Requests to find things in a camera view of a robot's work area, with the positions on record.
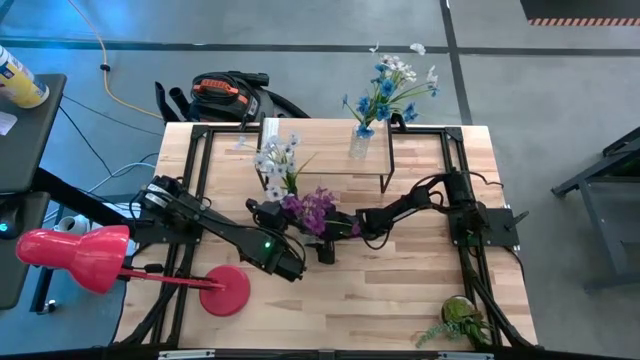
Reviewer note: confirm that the black mat with hazard stripe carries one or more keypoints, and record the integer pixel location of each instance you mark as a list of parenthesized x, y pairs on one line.
[(575, 10)]

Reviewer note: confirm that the succulent plant in black pot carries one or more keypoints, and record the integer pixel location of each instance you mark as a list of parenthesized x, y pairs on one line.
[(457, 310)]

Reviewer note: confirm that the grey metal stand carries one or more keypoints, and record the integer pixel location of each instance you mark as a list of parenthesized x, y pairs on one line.
[(595, 170)]

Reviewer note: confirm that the purple artificial flower stem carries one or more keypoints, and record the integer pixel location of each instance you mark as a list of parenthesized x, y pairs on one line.
[(312, 215)]

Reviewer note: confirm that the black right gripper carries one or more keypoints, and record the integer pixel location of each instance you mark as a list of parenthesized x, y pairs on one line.
[(376, 223)]

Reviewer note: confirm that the yellow wipes canister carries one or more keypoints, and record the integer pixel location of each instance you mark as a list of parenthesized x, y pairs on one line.
[(22, 85)]

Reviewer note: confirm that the black equipment stand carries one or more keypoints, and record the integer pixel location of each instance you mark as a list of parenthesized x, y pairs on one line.
[(20, 280)]

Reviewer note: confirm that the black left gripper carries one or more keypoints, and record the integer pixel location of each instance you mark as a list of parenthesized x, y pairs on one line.
[(269, 215)]

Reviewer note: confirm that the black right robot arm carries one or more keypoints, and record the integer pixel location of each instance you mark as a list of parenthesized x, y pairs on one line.
[(457, 190)]

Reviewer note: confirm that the diamond-cut clear glass vase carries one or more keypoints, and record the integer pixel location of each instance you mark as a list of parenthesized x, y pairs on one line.
[(359, 147)]

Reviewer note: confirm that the white paper sheet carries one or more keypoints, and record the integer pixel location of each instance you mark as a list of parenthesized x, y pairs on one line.
[(5, 122)]

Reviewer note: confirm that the black table frame rails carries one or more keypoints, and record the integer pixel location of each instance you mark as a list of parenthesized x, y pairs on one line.
[(225, 129)]

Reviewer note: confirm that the black side table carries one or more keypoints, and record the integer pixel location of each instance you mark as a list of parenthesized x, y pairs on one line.
[(30, 140)]

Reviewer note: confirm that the black clamp lever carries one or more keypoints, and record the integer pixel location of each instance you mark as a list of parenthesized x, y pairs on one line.
[(517, 218)]

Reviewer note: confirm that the green leaf stem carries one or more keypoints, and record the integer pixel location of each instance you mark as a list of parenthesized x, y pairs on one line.
[(274, 192)]

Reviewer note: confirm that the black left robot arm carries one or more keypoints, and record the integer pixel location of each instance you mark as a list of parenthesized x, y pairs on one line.
[(225, 230)]

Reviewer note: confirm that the silver metal bracket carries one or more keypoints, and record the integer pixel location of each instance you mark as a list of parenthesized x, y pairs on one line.
[(185, 355), (465, 356)]

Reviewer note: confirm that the black diagonal frame strut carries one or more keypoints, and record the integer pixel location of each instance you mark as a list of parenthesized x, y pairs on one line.
[(75, 196)]

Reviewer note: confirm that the wooden shelf with black frame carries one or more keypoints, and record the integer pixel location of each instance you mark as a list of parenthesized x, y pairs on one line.
[(325, 150)]

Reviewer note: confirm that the black device with indicator light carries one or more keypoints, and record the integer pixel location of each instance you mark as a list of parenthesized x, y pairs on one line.
[(7, 225)]

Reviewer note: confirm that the blue artificial flower stem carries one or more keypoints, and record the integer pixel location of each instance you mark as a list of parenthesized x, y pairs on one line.
[(383, 111)]

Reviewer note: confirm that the red desk lamp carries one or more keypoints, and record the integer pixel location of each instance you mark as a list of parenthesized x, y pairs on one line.
[(75, 257)]

